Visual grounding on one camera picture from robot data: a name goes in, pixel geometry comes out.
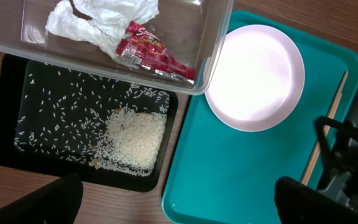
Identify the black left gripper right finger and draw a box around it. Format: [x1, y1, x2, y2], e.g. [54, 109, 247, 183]
[274, 176, 358, 224]

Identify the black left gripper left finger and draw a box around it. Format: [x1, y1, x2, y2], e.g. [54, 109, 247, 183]
[0, 174, 83, 224]

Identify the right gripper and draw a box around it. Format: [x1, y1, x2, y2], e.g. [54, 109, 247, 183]
[314, 116, 358, 213]

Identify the rice pile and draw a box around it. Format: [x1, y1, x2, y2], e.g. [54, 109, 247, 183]
[89, 108, 167, 177]

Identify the large white plate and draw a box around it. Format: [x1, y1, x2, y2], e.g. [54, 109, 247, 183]
[205, 24, 305, 132]

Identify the red snack wrapper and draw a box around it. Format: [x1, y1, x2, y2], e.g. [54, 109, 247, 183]
[116, 21, 196, 84]

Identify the white tissue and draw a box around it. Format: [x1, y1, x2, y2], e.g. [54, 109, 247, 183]
[45, 0, 159, 63]

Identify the wooden chopstick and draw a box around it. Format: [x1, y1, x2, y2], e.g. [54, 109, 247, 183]
[301, 92, 343, 186]
[300, 70, 349, 184]

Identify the teal plastic tray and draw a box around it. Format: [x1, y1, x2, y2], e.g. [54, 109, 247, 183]
[162, 11, 358, 223]

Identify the black tray bin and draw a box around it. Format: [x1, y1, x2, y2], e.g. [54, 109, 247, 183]
[0, 55, 178, 192]

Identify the clear plastic bin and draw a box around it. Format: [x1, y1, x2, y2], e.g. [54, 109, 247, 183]
[0, 0, 233, 95]

